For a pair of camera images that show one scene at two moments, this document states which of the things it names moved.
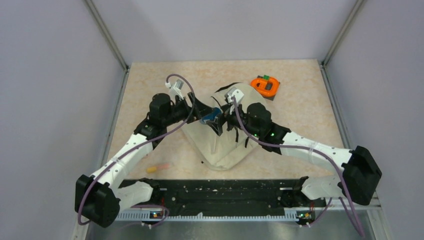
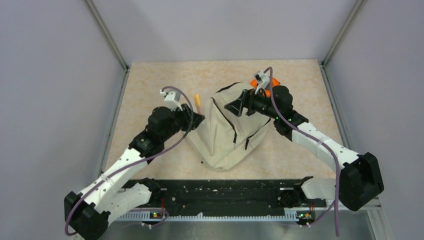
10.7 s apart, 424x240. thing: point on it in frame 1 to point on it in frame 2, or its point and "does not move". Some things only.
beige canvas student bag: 222,152 does not move
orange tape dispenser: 266,86 does not move
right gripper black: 217,123 to 246,100
